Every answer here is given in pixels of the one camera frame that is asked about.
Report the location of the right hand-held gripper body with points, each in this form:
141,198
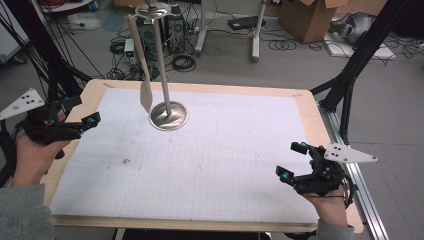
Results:
323,181

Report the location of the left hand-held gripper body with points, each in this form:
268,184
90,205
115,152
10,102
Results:
46,131

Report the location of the beige slotted spatula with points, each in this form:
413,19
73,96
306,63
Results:
146,95

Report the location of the metal utensil stand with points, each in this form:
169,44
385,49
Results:
170,117

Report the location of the person's right hand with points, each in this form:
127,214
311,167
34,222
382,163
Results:
331,208

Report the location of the person's left hand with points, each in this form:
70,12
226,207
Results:
31,163

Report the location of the white grid paper mat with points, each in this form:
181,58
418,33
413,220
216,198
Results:
216,153

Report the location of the small white power unit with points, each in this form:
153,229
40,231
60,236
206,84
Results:
129,46

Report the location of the clear plastic bag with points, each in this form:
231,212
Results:
83,21

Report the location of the white round table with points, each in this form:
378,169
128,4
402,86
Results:
66,6

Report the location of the white foam board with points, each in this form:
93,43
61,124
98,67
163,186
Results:
353,51

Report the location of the white stand leg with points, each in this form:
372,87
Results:
201,40
256,40

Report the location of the black computer tower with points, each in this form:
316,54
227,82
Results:
176,33

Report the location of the brown cardboard box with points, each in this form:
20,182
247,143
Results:
306,20

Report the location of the grey plastic device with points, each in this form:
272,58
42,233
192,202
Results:
356,28

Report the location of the flat black box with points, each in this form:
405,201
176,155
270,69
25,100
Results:
245,22

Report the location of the black metal frame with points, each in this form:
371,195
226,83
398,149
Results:
50,60
360,60

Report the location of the aluminium rail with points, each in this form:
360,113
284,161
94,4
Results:
370,206

